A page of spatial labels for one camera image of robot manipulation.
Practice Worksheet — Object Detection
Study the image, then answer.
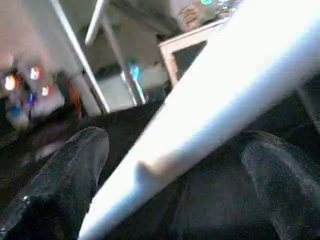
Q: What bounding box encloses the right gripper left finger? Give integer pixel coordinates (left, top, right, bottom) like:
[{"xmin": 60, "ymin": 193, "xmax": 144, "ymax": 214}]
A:
[{"xmin": 0, "ymin": 126, "xmax": 111, "ymax": 240}]

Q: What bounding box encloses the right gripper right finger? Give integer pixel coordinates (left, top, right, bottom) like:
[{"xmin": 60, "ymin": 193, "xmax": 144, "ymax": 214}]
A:
[{"xmin": 239, "ymin": 131, "xmax": 320, "ymax": 240}]

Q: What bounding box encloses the white plastic table leg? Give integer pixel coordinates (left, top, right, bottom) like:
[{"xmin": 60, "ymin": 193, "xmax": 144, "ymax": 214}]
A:
[{"xmin": 77, "ymin": 0, "xmax": 320, "ymax": 240}]

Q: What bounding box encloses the black mat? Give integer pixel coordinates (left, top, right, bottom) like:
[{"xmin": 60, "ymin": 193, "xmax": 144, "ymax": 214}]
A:
[{"xmin": 0, "ymin": 75, "xmax": 320, "ymax": 240}]

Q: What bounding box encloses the grey metal pole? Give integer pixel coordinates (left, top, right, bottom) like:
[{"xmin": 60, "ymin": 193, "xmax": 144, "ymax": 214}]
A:
[{"xmin": 85, "ymin": 0, "xmax": 147, "ymax": 106}]

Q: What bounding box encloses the white glass door cabinet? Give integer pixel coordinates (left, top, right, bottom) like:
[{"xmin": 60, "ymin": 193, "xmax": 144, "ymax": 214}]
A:
[{"xmin": 159, "ymin": 17, "xmax": 236, "ymax": 90}]

